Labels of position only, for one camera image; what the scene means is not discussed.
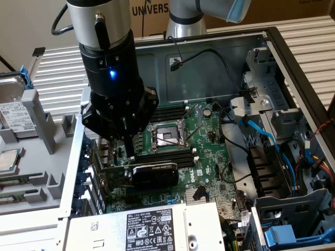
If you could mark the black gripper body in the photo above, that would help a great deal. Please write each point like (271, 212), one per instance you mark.
(112, 78)

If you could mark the green graphics card black cooler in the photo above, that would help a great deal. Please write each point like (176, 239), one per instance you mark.
(157, 177)

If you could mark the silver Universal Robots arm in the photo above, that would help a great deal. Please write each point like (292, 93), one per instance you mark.
(83, 21)

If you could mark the black RAM slot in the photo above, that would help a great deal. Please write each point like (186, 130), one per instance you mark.
(172, 113)
(172, 110)
(167, 154)
(188, 164)
(167, 158)
(172, 106)
(188, 160)
(172, 116)

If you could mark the blue card retention clip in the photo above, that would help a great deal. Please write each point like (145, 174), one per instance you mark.
(80, 190)
(78, 205)
(82, 177)
(84, 165)
(87, 147)

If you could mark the CPU socket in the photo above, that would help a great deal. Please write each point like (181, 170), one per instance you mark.
(167, 136)

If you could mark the silver socket cover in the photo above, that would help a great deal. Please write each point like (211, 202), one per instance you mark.
(198, 112)

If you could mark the silver socket locking lever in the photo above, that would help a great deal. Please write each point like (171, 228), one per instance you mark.
(194, 131)

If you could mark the silver coin battery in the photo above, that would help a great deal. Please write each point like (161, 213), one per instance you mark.
(207, 112)

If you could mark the open grey PC case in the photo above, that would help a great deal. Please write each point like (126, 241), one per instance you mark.
(209, 78)

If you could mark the grey parts rack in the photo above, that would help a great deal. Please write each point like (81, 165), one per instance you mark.
(34, 157)

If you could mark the green motherboard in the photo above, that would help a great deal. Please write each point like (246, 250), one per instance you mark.
(209, 157)

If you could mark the silver hard disk white label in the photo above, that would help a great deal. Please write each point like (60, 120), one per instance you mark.
(15, 115)

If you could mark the short black expansion slot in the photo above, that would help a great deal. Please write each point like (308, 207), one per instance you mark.
(131, 200)

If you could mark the silver CPU chip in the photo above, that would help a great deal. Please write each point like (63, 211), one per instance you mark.
(8, 160)

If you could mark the silver chipset heatsink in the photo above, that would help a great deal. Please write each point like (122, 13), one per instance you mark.
(189, 197)

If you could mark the green RAM stick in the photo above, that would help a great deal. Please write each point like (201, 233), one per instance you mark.
(10, 200)
(13, 181)

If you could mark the silver power supply unit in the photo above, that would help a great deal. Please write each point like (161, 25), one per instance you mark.
(104, 235)

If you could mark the black plastic fan shroud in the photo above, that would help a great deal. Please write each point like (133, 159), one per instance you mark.
(264, 170)

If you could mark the brown cardboard box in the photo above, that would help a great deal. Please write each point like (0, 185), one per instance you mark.
(274, 10)

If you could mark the blue disk bay latch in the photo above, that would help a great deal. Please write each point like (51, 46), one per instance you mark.
(280, 235)

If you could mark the silver bracket post black cap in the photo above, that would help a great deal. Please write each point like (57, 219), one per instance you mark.
(35, 65)

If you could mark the blue disk caddy bracket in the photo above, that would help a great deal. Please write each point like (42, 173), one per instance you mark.
(24, 75)

